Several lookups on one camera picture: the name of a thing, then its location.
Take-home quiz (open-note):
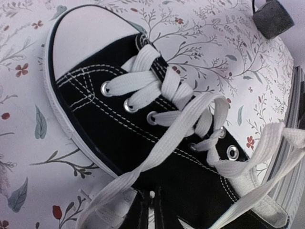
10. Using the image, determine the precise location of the floral patterned table mat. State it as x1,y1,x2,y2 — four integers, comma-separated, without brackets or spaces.
0,0,294,229

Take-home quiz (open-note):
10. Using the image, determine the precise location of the front aluminium rail frame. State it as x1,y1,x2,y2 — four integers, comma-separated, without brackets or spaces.
267,66,305,215

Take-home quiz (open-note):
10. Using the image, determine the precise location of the black white canvas sneaker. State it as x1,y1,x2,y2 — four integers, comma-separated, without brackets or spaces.
45,5,305,229

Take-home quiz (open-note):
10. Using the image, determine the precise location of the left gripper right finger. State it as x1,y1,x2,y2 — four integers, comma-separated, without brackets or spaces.
153,187,184,229

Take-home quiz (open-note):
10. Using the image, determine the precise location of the grey metal mug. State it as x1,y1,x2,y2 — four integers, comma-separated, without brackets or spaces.
252,0,295,40

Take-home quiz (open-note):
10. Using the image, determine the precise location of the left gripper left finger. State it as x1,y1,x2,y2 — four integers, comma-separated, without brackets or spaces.
119,190,149,229

